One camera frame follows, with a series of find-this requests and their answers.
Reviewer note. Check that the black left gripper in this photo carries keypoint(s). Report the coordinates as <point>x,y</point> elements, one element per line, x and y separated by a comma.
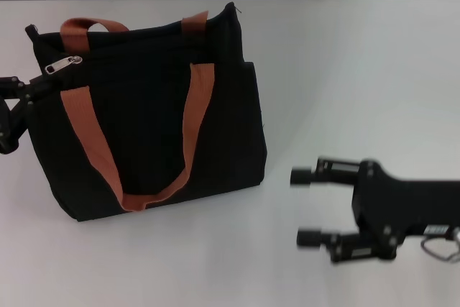
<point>6,145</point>

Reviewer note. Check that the silver zipper pull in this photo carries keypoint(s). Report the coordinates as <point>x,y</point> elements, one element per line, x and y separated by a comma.
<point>61,65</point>

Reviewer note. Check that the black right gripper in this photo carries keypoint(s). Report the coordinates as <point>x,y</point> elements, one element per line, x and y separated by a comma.
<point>402,202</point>

